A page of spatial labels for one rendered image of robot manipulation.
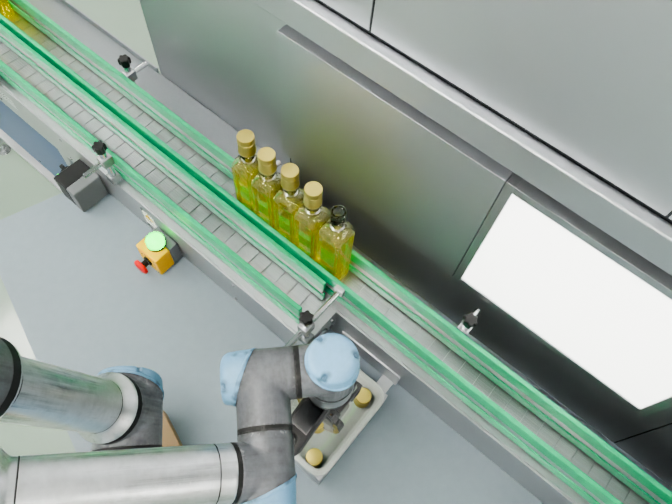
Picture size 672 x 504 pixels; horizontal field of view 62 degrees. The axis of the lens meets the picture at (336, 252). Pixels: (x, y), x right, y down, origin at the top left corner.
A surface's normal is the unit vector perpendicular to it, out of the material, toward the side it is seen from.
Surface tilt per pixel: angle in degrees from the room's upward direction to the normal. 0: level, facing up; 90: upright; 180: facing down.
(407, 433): 0
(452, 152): 90
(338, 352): 0
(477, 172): 90
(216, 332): 0
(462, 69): 90
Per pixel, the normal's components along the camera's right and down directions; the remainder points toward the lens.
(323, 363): 0.05, -0.47
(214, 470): 0.46, -0.46
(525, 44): -0.64, 0.66
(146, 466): 0.38, -0.73
